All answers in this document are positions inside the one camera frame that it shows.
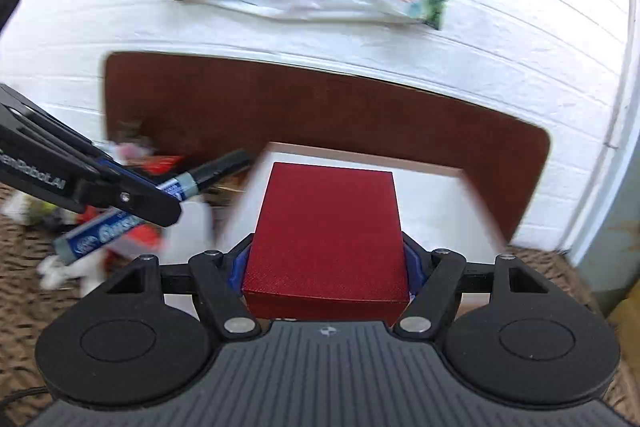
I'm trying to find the red box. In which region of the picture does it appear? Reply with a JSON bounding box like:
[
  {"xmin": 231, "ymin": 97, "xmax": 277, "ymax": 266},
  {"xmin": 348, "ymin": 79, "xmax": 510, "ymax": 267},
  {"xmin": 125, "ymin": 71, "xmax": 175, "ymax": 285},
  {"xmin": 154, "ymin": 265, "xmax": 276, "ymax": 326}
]
[{"xmin": 241, "ymin": 161, "xmax": 412, "ymax": 331}]

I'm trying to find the printed blanket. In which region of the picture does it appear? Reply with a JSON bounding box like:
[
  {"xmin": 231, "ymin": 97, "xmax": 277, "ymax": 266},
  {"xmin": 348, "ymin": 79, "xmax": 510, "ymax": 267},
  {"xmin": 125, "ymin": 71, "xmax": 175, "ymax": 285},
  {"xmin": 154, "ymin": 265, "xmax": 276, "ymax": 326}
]
[{"xmin": 0, "ymin": 184, "xmax": 640, "ymax": 427}]

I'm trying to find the brown cardboard box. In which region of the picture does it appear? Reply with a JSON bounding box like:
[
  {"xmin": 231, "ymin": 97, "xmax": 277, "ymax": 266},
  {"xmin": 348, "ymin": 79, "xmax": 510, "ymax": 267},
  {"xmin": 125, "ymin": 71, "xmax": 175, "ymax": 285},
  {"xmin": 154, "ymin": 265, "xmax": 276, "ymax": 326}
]
[{"xmin": 214, "ymin": 140, "xmax": 512, "ymax": 258}]

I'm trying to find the white glove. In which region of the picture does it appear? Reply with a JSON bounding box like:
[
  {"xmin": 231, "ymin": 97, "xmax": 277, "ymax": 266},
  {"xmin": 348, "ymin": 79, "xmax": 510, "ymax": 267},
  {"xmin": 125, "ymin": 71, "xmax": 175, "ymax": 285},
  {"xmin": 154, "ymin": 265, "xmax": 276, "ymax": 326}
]
[{"xmin": 165, "ymin": 199, "xmax": 217, "ymax": 259}]

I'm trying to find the brown wooden headboard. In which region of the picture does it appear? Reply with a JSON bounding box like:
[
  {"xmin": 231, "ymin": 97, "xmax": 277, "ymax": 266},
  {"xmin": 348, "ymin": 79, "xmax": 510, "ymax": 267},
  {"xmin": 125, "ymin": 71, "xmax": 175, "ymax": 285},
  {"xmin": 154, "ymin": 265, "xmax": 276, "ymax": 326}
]
[{"xmin": 103, "ymin": 51, "xmax": 552, "ymax": 246}]

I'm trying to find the red snack packet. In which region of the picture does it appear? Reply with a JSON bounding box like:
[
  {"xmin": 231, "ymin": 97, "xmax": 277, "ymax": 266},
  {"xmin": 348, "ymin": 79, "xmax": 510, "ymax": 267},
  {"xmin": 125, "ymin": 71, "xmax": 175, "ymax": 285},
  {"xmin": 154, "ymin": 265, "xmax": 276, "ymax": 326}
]
[{"xmin": 144, "ymin": 155, "xmax": 189, "ymax": 178}]

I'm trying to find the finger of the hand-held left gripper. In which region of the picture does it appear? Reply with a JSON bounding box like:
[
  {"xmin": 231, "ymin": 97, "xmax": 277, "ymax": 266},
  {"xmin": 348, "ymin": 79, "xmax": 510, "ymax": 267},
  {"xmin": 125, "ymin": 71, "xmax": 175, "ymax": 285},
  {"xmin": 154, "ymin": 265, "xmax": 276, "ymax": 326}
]
[
  {"xmin": 94, "ymin": 156, "xmax": 167, "ymax": 196},
  {"xmin": 75, "ymin": 178, "xmax": 182, "ymax": 228}
]

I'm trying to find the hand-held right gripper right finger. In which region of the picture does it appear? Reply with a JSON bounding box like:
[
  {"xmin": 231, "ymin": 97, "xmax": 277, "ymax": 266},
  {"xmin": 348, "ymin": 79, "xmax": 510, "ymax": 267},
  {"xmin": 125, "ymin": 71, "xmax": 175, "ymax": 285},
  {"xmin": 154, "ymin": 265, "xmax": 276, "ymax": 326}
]
[{"xmin": 394, "ymin": 232, "xmax": 552, "ymax": 341}]

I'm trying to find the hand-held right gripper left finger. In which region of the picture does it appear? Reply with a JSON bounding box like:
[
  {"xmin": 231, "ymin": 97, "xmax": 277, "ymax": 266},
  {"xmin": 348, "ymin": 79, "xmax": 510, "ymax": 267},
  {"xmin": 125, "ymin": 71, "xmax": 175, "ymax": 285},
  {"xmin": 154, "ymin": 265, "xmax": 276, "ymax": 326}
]
[{"xmin": 102, "ymin": 232, "xmax": 262, "ymax": 341}]

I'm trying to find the blue marker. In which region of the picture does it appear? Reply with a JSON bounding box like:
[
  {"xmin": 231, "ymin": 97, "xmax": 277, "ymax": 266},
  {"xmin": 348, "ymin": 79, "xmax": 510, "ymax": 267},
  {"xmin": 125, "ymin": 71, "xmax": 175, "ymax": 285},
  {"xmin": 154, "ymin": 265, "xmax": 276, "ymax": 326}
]
[{"xmin": 54, "ymin": 149, "xmax": 252, "ymax": 266}]

